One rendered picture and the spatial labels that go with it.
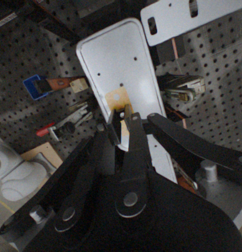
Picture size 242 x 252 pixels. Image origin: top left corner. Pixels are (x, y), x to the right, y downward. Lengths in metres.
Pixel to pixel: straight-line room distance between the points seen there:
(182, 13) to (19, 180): 1.06
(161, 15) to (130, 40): 0.11
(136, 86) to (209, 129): 0.66
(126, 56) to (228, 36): 0.60
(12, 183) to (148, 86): 0.88
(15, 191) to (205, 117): 1.19
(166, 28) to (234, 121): 0.77
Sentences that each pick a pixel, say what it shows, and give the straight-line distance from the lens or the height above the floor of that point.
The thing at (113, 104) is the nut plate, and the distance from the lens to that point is 0.22.
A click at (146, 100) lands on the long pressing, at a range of 0.48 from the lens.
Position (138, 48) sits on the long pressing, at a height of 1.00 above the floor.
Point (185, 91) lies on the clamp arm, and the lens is 0.40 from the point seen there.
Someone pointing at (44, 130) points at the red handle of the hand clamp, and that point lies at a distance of 0.42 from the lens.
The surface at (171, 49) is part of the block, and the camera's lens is 0.51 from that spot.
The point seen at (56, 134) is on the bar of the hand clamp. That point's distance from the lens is 0.32.
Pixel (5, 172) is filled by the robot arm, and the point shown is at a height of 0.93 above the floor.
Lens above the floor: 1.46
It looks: 67 degrees down
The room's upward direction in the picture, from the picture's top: 175 degrees counter-clockwise
